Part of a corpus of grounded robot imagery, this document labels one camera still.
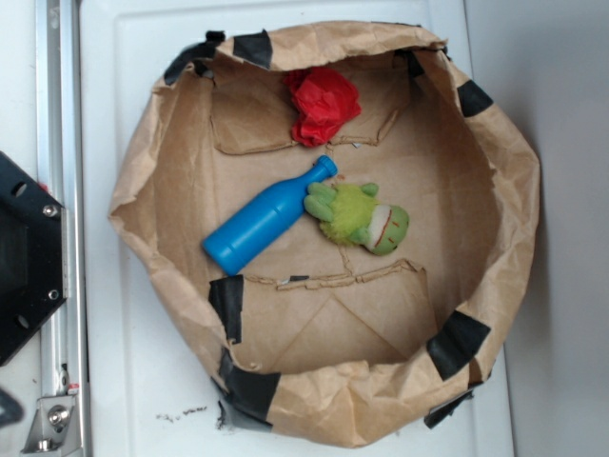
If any red paper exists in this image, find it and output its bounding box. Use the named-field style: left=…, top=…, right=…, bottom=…
left=284, top=68, right=362, bottom=148

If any blue plastic bottle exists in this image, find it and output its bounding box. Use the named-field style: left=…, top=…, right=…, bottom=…
left=202, top=155, right=338, bottom=276

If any brown paper bag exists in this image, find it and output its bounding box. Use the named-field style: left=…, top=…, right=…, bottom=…
left=109, top=21, right=540, bottom=447

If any green plush frog toy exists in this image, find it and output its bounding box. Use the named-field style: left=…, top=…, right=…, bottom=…
left=304, top=183, right=410, bottom=256

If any white tray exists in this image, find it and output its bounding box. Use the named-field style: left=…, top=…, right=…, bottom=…
left=78, top=0, right=518, bottom=457

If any aluminium extrusion rail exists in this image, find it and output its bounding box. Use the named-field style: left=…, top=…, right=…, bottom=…
left=35, top=1, right=93, bottom=456

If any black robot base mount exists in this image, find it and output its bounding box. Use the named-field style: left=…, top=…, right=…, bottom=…
left=1, top=154, right=66, bottom=366

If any metal corner bracket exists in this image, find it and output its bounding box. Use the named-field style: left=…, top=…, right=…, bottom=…
left=20, top=395, right=82, bottom=457

